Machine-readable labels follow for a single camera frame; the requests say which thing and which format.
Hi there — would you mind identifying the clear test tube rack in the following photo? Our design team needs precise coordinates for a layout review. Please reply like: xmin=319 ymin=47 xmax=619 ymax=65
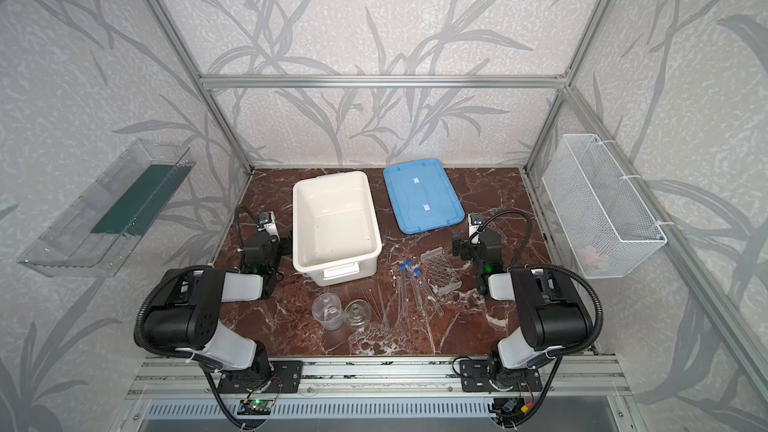
xmin=420 ymin=247 xmax=462 ymax=296

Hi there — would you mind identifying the white plastic tub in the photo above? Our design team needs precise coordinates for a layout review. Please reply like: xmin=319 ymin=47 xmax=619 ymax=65
xmin=292 ymin=171 xmax=383 ymax=287

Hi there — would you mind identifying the blue capped test tube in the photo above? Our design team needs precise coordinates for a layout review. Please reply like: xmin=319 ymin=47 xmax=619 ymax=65
xmin=405 ymin=259 xmax=424 ymax=313
xmin=397 ymin=263 xmax=408 ymax=321

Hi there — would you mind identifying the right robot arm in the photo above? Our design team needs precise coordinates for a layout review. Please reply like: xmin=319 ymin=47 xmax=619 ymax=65
xmin=452 ymin=209 xmax=605 ymax=391

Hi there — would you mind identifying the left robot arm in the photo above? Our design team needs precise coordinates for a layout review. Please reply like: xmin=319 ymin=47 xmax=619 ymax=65
xmin=134 ymin=231 xmax=292 ymax=381

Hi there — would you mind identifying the clear test tube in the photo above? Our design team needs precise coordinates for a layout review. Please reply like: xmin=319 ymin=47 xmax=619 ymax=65
xmin=414 ymin=268 xmax=444 ymax=316

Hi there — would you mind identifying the clear plastic beaker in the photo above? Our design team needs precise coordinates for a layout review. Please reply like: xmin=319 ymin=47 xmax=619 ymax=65
xmin=312 ymin=293 xmax=345 ymax=331

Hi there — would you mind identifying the blue plastic lid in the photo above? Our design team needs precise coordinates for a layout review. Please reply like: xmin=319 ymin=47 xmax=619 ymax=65
xmin=383 ymin=159 xmax=465 ymax=235

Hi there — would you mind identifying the pink object in basket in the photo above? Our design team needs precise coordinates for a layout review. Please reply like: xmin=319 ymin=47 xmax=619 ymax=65
xmin=577 ymin=246 xmax=607 ymax=269

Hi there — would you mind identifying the small glass flask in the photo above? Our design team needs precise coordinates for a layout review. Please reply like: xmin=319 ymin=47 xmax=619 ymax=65
xmin=344 ymin=299 xmax=373 ymax=329

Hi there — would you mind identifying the green circuit board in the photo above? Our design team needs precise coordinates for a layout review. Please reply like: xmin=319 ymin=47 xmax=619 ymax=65
xmin=237 ymin=398 xmax=275 ymax=416

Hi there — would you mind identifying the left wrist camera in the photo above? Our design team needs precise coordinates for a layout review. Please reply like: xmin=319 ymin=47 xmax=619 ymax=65
xmin=256 ymin=211 xmax=280 ymax=238

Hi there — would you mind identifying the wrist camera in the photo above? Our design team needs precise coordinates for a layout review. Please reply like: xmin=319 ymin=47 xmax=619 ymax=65
xmin=256 ymin=211 xmax=280 ymax=238
xmin=468 ymin=213 xmax=485 ymax=244

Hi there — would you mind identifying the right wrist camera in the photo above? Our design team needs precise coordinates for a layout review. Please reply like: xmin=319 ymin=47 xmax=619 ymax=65
xmin=468 ymin=213 xmax=485 ymax=244

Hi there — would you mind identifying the white wire mesh basket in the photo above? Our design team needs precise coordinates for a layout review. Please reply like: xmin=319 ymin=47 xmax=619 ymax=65
xmin=543 ymin=134 xmax=667 ymax=279

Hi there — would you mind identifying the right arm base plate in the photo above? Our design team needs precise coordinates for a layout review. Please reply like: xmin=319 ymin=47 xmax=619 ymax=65
xmin=452 ymin=357 xmax=543 ymax=394

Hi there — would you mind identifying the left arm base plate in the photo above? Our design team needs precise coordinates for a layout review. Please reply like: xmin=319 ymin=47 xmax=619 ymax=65
xmin=217 ymin=360 xmax=303 ymax=394

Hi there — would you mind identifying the aluminium frame rail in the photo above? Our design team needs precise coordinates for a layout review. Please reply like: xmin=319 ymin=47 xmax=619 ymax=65
xmin=126 ymin=355 xmax=632 ymax=400

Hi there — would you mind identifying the clear acrylic wall shelf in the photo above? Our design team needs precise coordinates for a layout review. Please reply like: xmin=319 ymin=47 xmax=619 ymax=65
xmin=18 ymin=139 xmax=196 ymax=278

